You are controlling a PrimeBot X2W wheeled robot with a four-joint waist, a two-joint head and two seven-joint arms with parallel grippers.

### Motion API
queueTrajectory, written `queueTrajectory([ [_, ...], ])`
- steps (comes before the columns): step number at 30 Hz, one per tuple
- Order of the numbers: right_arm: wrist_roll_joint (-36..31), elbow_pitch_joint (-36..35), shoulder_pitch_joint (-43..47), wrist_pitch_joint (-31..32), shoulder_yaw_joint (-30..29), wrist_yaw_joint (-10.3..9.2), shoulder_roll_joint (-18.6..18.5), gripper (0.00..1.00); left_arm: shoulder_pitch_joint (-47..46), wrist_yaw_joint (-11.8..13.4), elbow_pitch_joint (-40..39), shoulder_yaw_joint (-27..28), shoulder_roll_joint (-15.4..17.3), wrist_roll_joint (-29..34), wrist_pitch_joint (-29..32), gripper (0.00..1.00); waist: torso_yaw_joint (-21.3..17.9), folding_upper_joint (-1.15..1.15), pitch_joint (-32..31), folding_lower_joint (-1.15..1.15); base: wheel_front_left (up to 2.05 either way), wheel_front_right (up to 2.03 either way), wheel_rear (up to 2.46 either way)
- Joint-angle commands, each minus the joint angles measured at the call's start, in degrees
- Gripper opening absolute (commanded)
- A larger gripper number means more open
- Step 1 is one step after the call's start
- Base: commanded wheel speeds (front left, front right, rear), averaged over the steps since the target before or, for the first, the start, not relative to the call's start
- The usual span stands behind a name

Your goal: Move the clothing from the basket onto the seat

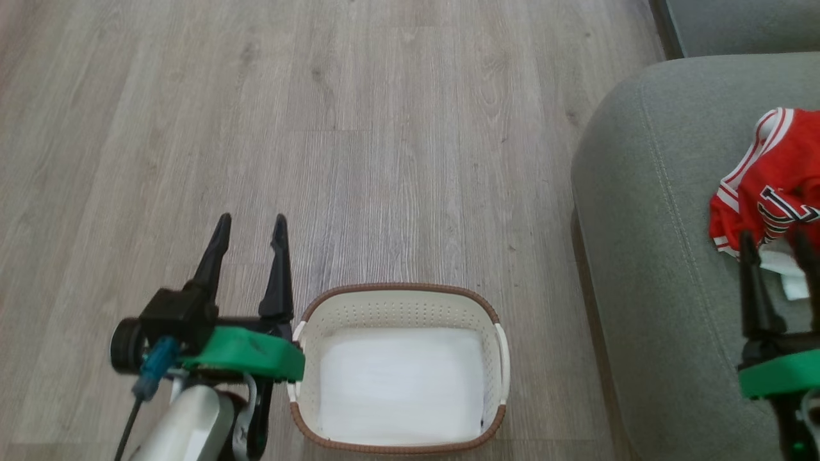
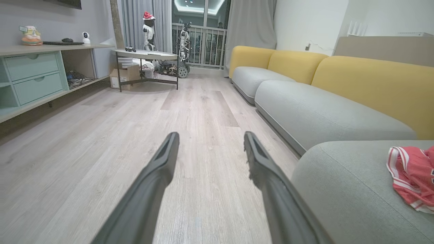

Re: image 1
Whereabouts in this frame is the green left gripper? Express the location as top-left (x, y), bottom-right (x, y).
top-left (181, 213), bottom-right (307, 384)

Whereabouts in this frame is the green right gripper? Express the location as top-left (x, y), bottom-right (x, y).
top-left (737, 227), bottom-right (820, 402)

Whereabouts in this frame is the white garment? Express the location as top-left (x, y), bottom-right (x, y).
top-left (758, 240), bottom-right (812, 302)

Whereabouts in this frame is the red basketball jersey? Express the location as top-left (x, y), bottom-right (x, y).
top-left (708, 107), bottom-right (820, 258)

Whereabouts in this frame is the grey sofa seat cushion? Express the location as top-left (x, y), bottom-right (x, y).
top-left (570, 53), bottom-right (820, 461)

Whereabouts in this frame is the white laundry basket brown rim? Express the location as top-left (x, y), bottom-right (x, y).
top-left (287, 282), bottom-right (511, 455)

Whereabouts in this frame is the grey sofa section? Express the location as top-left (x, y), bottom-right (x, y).
top-left (650, 0), bottom-right (820, 60)

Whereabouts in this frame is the black cable with blue plug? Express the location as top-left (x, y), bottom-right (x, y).
top-left (114, 336), bottom-right (181, 461)

